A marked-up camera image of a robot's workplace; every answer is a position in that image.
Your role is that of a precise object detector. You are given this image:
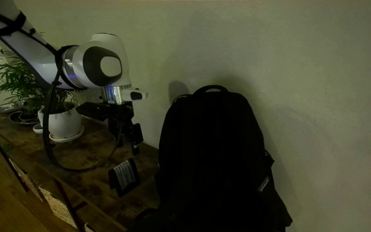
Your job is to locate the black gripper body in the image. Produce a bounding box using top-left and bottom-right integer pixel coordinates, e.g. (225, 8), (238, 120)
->
(107, 101), (144, 147)

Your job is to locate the black wallet silver woven panel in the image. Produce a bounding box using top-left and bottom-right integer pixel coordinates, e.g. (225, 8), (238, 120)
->
(107, 158), (142, 199)

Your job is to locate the black backpack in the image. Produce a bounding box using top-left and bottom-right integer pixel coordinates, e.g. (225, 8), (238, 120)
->
(126, 84), (294, 232)

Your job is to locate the white pot saucer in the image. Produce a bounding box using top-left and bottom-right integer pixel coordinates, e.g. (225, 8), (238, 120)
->
(48, 127), (86, 145)

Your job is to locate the white plant pot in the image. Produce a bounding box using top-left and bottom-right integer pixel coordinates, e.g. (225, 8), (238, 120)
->
(36, 102), (84, 140)

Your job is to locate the black metal table brace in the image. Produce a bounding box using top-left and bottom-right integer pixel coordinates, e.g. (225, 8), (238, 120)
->
(54, 180), (86, 232)

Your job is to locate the small white dish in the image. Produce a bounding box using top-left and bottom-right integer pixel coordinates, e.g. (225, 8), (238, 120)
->
(32, 123), (48, 136)

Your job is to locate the dark round coaster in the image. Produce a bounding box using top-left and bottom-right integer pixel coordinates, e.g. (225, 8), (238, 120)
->
(8, 109), (39, 127)

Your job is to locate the green leafy plant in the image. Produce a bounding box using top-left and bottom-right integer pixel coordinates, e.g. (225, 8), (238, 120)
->
(0, 51), (80, 116)

